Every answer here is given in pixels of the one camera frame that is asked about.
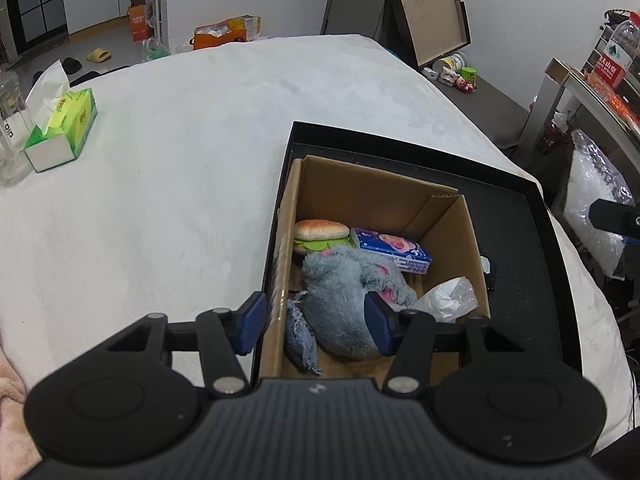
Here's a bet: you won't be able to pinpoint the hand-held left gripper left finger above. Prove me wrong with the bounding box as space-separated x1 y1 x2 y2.
107 291 268 397

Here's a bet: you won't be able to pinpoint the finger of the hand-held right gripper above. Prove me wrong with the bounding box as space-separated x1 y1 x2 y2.
587 199 640 241

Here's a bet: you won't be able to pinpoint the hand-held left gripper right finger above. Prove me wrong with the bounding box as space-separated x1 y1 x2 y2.
364 290 523 397

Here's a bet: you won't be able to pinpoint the grey plush toy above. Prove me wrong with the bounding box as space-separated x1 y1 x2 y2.
301 245 418 359

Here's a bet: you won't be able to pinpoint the white plastic bag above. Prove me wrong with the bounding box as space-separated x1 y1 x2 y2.
410 276 479 323

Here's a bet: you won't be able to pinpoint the blue tissue pack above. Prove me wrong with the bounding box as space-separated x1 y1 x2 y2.
350 227 433 275

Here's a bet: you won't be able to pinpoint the black shallow tray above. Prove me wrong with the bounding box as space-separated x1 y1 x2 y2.
251 121 583 391

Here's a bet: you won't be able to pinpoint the burger squishy toy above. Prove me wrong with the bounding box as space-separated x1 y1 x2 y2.
292 218 351 255

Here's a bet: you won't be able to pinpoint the brown cardboard box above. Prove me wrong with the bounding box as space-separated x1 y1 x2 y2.
259 155 492 393

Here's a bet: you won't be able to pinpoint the red bag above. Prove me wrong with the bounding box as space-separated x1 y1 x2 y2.
540 112 573 156

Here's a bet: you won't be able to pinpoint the orange packets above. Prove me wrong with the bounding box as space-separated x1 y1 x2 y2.
607 92 640 128

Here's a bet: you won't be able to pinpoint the grey metal table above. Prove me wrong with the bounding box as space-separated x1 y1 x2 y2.
515 57 640 171

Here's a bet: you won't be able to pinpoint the red label bottle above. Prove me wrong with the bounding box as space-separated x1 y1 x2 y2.
587 12 640 91

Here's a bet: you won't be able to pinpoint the small toy figures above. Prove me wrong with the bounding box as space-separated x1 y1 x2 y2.
440 70 476 93

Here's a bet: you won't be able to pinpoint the white round jar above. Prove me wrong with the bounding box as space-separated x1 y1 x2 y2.
432 52 468 73

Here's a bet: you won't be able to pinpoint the pink towel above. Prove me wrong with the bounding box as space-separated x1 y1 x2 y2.
0 350 43 471

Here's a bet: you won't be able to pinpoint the green tissue box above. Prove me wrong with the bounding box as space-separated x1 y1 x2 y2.
23 59 97 173

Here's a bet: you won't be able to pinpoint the orange bag on floor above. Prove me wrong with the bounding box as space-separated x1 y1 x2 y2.
192 15 262 51

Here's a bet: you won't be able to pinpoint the green plastic bag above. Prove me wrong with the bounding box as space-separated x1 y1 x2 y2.
142 39 171 63

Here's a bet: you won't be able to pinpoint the clear glass jar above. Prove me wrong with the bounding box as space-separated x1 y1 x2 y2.
0 70 32 187

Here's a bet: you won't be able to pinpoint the orange cardboard box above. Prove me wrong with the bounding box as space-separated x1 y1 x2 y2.
127 0 153 42

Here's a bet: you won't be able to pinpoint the black grid door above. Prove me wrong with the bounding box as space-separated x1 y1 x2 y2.
5 0 68 56

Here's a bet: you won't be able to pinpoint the wooden board with black frame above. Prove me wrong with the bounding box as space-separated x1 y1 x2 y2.
377 0 472 67

